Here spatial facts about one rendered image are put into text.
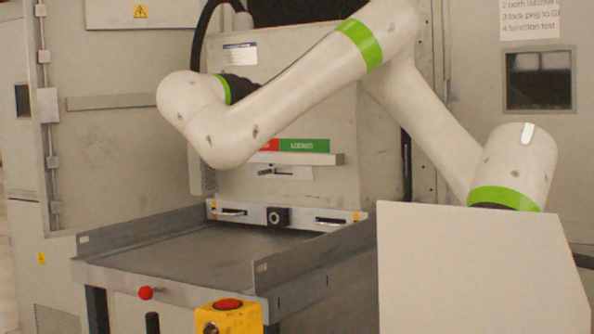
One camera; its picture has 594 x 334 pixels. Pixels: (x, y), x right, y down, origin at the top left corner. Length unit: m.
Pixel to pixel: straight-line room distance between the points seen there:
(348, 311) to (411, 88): 0.53
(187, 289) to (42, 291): 1.77
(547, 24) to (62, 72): 1.31
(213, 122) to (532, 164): 0.56
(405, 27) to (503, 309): 0.61
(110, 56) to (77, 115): 0.20
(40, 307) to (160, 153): 1.31
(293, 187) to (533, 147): 0.78
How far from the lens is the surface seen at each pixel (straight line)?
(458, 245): 1.08
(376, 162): 1.76
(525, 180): 1.18
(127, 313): 2.73
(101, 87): 2.09
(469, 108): 1.76
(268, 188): 1.86
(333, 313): 1.56
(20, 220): 3.20
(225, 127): 1.25
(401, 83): 1.49
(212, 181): 1.90
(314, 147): 1.75
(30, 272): 3.22
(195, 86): 1.31
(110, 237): 1.78
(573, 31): 1.68
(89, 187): 2.09
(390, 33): 1.38
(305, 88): 1.30
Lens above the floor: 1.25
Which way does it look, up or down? 7 degrees down
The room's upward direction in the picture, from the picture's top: 3 degrees counter-clockwise
